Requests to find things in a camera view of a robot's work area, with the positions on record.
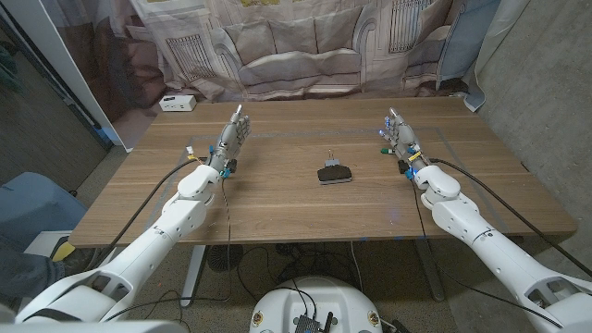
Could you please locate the white floor platform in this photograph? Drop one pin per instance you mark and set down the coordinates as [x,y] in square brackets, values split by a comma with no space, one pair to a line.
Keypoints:
[44,240]

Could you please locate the white upright panel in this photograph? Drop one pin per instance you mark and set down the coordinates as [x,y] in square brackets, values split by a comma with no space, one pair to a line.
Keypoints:
[62,60]

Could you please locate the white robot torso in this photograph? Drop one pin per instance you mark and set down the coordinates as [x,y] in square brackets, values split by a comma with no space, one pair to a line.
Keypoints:
[324,300]

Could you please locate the printed sofa backdrop cloth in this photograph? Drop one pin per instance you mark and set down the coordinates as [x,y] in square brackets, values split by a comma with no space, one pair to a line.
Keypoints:
[300,46]

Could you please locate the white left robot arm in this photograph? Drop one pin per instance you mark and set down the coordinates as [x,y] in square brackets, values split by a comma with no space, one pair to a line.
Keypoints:
[152,236]

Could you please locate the person leg in jeans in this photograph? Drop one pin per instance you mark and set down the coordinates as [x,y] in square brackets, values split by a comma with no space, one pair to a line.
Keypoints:
[23,275]

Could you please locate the blue-grey chair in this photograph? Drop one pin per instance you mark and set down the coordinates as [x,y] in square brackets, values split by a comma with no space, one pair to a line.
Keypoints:
[32,208]

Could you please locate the white table leg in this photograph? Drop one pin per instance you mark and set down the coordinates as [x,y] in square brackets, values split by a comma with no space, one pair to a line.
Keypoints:
[193,277]

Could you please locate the round black floor fan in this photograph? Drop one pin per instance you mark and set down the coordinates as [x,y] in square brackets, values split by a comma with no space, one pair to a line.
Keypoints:
[224,257]

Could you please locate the grey table leg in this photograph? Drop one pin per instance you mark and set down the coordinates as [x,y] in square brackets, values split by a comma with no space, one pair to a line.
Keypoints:
[430,273]

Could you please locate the black eraser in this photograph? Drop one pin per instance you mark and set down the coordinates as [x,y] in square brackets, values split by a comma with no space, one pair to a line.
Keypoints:
[334,174]

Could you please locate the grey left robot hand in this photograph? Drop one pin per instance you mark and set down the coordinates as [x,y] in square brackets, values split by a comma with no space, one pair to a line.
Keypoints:
[229,139]

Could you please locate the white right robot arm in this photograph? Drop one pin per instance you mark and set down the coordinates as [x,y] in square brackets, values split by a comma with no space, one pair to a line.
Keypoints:
[485,245]

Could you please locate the black module with antenna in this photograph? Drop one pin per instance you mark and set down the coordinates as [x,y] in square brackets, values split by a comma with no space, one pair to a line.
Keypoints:
[305,324]

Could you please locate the white power box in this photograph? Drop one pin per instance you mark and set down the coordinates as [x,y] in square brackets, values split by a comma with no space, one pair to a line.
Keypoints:
[177,103]

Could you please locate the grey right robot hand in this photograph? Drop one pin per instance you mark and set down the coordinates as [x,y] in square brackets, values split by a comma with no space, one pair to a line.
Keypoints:
[403,136]

